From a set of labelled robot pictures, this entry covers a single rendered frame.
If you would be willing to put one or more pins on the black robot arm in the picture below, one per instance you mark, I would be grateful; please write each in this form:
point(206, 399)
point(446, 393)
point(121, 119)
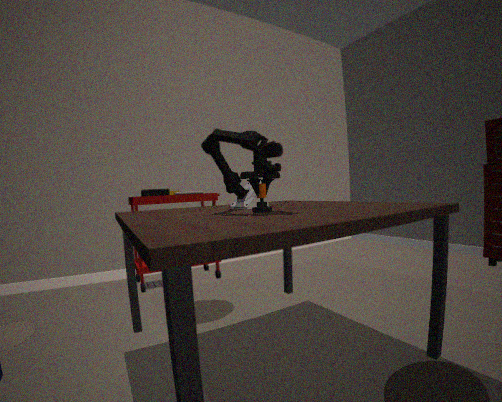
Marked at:
point(248, 140)

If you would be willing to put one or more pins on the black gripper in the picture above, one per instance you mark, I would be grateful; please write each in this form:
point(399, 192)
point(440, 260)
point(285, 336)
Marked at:
point(254, 177)

